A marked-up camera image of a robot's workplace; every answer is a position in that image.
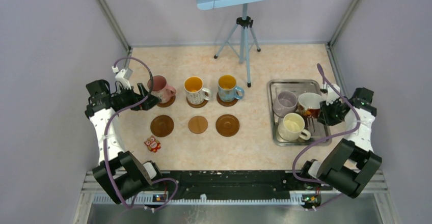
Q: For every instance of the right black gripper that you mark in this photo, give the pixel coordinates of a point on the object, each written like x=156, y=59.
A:
x=324, y=116

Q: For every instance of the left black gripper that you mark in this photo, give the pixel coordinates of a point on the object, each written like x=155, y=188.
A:
x=135, y=96

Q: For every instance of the pink mug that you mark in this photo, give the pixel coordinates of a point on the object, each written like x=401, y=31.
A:
x=161, y=88

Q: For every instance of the dark wooden coaster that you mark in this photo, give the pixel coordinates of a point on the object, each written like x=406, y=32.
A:
x=227, y=125
x=202, y=103
x=162, y=126
x=226, y=104
x=166, y=102

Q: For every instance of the metal tray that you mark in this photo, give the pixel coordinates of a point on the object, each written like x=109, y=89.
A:
x=297, y=86

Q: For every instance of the white red mug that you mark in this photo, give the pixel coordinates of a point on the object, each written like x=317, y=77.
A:
x=309, y=105

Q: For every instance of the lilac mug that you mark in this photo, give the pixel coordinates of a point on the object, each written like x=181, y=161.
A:
x=286, y=102

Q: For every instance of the patterned mug yellow inside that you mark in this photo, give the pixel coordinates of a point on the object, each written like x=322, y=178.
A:
x=195, y=90

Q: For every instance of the light wooden coaster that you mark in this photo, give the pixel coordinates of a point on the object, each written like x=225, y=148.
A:
x=198, y=124

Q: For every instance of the blue mug yellow inside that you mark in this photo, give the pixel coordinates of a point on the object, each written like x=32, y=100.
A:
x=228, y=90

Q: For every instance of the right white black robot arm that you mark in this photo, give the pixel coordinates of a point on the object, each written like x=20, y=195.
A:
x=352, y=163

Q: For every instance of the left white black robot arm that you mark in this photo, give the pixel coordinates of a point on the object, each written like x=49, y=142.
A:
x=120, y=174

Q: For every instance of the cream mug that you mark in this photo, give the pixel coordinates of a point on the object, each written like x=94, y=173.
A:
x=292, y=127

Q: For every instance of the red owl figurine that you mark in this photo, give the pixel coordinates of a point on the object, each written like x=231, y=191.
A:
x=152, y=144

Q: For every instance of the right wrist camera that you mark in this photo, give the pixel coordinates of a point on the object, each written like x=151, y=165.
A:
x=331, y=92

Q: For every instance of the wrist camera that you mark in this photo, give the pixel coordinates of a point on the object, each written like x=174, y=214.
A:
x=123, y=76
x=331, y=92

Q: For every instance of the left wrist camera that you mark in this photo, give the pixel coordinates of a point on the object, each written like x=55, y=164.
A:
x=123, y=76

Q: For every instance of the grey cable duct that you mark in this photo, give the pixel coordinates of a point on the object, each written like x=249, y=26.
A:
x=149, y=199

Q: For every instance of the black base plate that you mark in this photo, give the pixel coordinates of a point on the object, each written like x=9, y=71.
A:
x=237, y=185

